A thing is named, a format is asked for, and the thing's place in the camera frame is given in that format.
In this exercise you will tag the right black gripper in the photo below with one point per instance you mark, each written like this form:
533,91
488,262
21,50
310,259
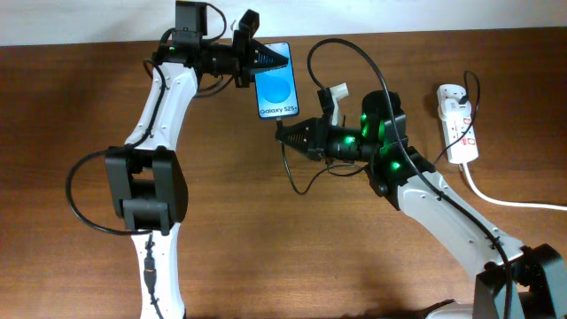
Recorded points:
317,144

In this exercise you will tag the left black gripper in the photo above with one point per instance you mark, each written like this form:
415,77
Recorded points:
247,53

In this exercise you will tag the blue screen Galaxy smartphone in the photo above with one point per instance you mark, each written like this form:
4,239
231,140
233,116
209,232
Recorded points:
276,92

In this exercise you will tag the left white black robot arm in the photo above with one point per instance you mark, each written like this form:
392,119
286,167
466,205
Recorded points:
148,189

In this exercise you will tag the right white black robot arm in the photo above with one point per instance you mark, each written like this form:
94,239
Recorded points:
512,280

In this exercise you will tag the white USB charger plug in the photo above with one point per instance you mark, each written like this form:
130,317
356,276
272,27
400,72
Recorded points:
452,108

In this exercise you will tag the white power strip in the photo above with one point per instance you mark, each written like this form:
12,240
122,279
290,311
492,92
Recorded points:
458,133

